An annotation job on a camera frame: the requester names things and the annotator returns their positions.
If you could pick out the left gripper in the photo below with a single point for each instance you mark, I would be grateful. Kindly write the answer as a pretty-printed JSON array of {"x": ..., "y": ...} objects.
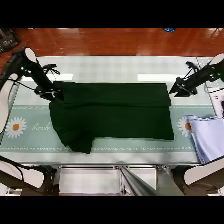
[{"x": 50, "y": 92}]

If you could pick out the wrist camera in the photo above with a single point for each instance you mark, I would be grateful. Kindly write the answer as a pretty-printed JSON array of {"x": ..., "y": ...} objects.
[
  {"x": 50, "y": 69},
  {"x": 192, "y": 66}
]

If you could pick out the silver frame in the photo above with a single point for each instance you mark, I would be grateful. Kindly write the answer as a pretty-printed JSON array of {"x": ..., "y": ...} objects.
[{"x": 110, "y": 178}]

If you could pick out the dark green T-shirt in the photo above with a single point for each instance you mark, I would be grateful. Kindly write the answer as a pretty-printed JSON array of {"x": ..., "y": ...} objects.
[{"x": 113, "y": 113}]

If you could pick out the light blue garment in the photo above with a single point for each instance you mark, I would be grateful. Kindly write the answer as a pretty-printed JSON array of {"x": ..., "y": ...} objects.
[{"x": 210, "y": 136}]

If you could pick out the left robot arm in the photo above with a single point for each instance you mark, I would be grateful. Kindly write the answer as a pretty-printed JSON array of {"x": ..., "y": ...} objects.
[{"x": 26, "y": 65}]

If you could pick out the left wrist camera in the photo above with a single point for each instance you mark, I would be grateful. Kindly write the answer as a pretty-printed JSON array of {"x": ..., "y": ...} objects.
[{"x": 50, "y": 69}]

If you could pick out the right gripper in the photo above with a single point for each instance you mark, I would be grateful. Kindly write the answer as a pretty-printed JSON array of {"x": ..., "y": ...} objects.
[{"x": 185, "y": 87}]

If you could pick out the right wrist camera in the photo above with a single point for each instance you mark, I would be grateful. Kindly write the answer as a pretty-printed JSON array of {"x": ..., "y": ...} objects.
[{"x": 192, "y": 66}]

